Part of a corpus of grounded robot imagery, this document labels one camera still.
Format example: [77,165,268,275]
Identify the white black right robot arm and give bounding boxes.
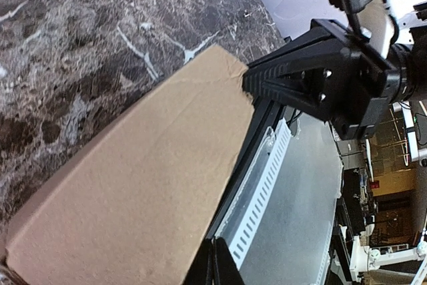
[242,19,426,140]

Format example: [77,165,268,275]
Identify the clear acrylic plate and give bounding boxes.
[216,111,344,285]

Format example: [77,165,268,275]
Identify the black front rail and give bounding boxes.
[205,98,286,239]

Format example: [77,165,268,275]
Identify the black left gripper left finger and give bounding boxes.
[183,240,213,285]

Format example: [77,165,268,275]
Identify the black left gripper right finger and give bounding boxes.
[213,238,245,285]

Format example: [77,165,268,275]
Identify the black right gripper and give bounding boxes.
[242,19,397,139]

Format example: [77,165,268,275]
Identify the brown cardboard box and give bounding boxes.
[4,45,254,284]

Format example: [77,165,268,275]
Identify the white slotted cable duct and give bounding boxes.
[222,119,292,269]

